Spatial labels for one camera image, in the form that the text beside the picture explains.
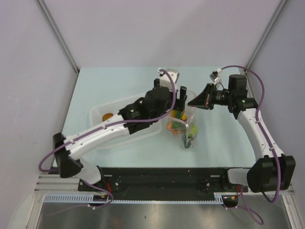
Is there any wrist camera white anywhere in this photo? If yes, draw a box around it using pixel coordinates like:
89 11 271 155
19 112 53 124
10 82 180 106
158 68 180 91
209 68 222 85

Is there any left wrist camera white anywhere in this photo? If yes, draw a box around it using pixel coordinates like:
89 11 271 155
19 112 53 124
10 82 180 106
158 68 180 91

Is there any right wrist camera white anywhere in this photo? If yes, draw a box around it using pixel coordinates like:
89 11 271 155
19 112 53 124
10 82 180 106
209 68 222 85

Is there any brown kiwi fruit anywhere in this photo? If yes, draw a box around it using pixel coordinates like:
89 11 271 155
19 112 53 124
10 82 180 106
102 113 113 122

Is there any white slotted cable duct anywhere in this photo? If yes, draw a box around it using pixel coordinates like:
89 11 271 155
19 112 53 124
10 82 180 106
44 192 241 205

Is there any green chili pepper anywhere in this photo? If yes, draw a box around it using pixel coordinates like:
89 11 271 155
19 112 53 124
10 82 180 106
172 121 184 130

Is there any yellow green mango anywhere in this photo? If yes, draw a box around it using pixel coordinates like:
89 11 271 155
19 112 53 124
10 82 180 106
171 110 187 121

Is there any dark green cucumber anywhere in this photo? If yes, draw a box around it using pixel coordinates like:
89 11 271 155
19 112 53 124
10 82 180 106
183 136 194 149

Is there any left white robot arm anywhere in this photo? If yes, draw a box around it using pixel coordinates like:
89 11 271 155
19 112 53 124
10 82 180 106
53 79 187 191

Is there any white plastic basket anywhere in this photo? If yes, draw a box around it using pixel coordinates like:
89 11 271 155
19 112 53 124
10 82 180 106
89 96 163 151

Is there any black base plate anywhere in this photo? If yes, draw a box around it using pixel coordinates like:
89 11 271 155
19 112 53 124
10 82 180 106
48 165 249 203

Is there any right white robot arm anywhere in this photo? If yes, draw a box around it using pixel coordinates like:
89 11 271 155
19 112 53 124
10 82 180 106
188 74 296 193

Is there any papaya slice with red flesh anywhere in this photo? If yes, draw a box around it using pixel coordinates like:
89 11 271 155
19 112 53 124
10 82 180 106
166 121 182 135

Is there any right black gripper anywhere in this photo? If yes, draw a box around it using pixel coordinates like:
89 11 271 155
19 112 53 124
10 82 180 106
188 83 234 110

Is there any clear zip top bag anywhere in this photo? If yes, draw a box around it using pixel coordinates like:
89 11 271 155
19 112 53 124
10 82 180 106
167 90 198 147

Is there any green lime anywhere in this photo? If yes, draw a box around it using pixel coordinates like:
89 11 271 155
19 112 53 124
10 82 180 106
190 124 198 135

